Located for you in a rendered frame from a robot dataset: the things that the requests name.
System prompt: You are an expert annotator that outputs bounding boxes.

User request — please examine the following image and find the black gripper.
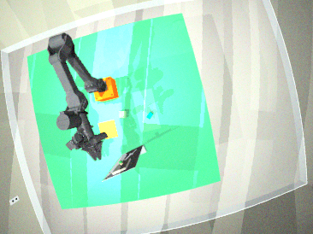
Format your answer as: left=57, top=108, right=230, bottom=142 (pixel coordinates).
left=76, top=123, right=108, bottom=161

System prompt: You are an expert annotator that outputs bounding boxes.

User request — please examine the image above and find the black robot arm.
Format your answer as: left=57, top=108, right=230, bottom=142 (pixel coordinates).
left=47, top=32, right=108, bottom=151

